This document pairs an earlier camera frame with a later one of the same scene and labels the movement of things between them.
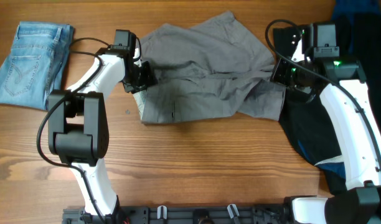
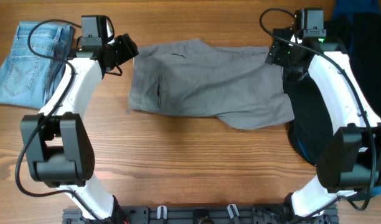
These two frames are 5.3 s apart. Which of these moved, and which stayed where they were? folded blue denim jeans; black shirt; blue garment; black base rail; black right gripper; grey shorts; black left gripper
Moved: grey shorts; black right gripper; black left gripper
Stayed: blue garment; folded blue denim jeans; black shirt; black base rail
